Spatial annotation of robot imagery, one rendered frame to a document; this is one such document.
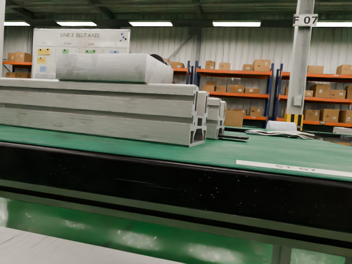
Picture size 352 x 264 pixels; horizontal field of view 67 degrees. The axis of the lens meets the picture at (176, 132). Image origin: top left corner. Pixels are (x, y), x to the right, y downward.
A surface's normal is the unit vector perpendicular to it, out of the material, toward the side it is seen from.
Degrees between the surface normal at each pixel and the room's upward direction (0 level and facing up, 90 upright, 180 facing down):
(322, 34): 90
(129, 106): 90
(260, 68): 93
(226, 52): 90
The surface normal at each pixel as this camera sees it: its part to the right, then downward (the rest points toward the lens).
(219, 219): -0.22, 0.04
